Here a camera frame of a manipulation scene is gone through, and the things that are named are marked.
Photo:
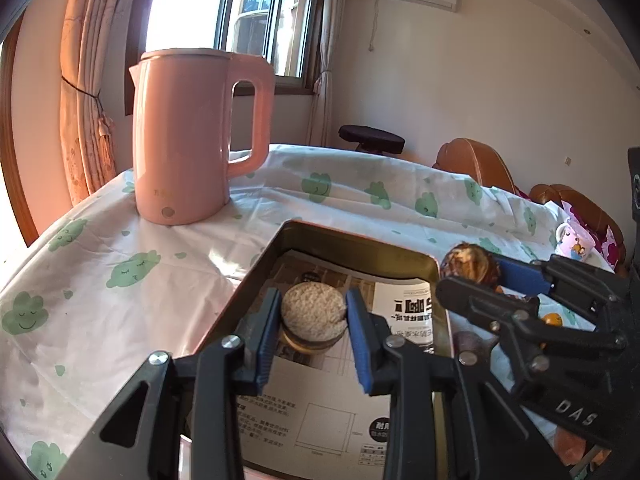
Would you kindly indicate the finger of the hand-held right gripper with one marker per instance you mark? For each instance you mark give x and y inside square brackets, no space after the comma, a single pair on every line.
[525,275]
[480,302]

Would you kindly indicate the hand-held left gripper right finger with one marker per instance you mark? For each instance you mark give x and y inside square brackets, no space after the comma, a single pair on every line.
[359,340]

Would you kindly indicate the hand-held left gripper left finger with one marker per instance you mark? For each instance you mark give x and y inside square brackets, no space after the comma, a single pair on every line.
[267,335]

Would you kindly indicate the brown mottled round object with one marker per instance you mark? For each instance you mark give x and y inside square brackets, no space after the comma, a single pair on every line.
[467,262]

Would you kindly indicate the round beige textured cake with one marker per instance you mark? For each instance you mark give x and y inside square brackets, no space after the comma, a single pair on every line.
[312,307]

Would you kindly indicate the smooth orange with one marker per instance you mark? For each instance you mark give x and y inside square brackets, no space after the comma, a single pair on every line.
[552,320]

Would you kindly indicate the golden metal tin box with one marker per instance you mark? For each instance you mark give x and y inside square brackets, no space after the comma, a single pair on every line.
[320,240]

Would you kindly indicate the pink floral cloth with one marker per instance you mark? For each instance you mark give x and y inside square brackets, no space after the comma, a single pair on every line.
[607,245]

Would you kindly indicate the white leaflet black print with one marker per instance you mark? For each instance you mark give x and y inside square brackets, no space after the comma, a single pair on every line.
[405,305]

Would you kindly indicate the pink cartoon print cup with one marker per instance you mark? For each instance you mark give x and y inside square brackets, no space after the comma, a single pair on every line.
[575,245]

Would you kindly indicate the brown leather sofa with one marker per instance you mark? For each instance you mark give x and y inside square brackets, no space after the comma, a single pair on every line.
[565,195]

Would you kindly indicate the printed leaflet with photo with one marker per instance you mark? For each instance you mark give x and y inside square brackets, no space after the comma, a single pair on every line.
[320,410]

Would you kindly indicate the dark red cloth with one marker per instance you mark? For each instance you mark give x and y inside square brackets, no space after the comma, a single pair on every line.
[522,194]

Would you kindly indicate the brown leather armchair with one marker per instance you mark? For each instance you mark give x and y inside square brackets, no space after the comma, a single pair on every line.
[475,160]

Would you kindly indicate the white cloud print tablecloth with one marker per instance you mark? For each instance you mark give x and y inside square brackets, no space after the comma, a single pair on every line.
[150,240]

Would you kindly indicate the dark round stool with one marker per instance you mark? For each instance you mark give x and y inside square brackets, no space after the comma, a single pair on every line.
[370,135]

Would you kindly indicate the pink electric kettle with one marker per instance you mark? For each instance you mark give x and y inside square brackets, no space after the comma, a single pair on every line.
[185,135]

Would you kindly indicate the narrow beige curtain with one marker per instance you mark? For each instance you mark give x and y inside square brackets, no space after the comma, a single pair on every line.
[325,105]

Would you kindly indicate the peach patterned curtain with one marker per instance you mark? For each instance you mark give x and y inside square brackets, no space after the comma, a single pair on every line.
[95,85]

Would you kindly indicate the sliding glass window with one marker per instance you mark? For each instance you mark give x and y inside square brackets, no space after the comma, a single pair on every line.
[280,25]

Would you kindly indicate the wooden door frame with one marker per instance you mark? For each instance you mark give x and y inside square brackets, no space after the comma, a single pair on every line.
[10,135]

